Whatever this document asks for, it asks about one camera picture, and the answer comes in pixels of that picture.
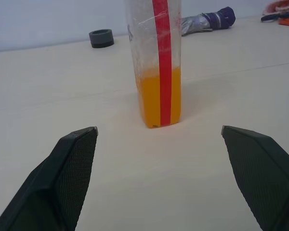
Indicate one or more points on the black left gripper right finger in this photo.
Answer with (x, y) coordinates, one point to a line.
(265, 178)

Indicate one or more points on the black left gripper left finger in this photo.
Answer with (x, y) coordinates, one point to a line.
(50, 183)

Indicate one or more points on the grey and black tape roll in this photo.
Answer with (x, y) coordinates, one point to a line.
(101, 38)

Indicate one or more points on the folded silver and purple umbrella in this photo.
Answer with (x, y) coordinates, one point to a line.
(202, 22)

